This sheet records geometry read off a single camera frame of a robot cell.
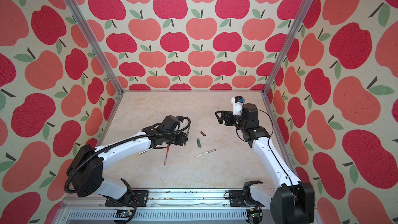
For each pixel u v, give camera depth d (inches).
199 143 36.7
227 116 27.3
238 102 27.7
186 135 33.0
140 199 29.5
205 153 35.0
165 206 28.4
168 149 35.7
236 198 29.0
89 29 34.5
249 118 23.7
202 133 38.7
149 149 23.4
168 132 26.2
